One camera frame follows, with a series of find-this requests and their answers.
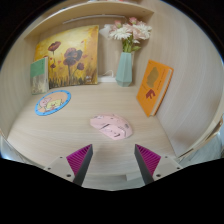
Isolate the orange book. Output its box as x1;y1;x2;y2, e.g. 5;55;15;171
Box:
135;59;175;118

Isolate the pink computer mouse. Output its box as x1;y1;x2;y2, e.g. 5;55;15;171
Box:
89;113;134;141

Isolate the teal faceted vase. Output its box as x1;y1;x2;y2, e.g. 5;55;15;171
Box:
115;51;134;88

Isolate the pink and white flower bouquet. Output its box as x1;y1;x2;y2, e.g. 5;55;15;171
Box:
99;16;153;54

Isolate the yellow poppy flower painting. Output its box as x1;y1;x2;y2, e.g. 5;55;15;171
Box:
33;24;100;90

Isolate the green and beige book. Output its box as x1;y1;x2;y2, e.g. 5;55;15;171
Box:
29;55;50;96

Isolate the white light bar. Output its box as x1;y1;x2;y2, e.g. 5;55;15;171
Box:
62;13;127;25

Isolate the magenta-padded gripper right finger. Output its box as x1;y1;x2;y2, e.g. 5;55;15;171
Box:
134;143;184;186

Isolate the white power strip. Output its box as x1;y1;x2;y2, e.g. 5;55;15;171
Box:
97;70;118;84

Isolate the round blue-rimmed cartoon mouse pad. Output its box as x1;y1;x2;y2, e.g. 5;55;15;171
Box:
34;89;72;117

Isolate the wooden shelf board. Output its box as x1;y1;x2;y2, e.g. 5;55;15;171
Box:
23;0;155;39

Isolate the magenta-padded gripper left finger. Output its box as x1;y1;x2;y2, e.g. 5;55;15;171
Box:
43;143;94;187

